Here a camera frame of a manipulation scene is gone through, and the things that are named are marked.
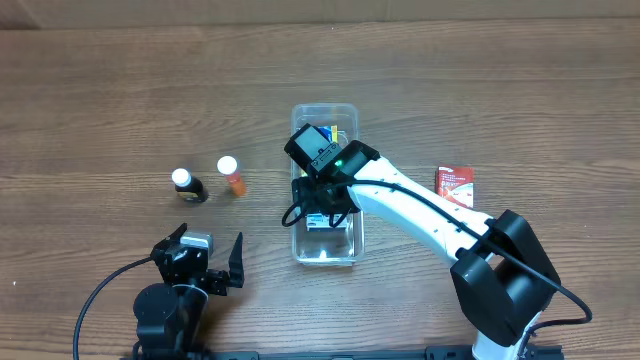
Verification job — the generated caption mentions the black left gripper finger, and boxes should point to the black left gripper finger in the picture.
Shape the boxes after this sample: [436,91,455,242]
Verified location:
[166,223,188,241]
[228,233,245,288]

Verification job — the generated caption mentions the blue yellow VapoDrops box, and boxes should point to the blue yellow VapoDrops box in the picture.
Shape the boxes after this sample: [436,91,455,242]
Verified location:
[319,125,339,143]

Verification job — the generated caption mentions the white blue medicine box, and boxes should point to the white blue medicine box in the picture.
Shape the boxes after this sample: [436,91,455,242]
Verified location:
[306,213,349,232]

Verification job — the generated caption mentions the red white medicine box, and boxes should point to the red white medicine box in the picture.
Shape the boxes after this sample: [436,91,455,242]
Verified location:
[435,165,475,209]

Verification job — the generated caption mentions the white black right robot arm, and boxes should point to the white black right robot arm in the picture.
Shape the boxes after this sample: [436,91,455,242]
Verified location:
[284,124,560,359]

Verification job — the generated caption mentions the clear plastic container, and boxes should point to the clear plastic container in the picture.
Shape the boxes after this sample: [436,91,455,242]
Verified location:
[291,103,365,266]

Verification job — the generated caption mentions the dark syrup bottle white cap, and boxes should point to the dark syrup bottle white cap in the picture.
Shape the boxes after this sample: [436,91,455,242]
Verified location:
[171,168,208,203]

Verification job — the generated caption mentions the orange tablet tube white cap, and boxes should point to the orange tablet tube white cap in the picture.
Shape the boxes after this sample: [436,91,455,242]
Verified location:
[217,155,247,196]

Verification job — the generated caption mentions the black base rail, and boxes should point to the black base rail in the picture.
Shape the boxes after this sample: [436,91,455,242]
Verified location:
[199,344,565,360]

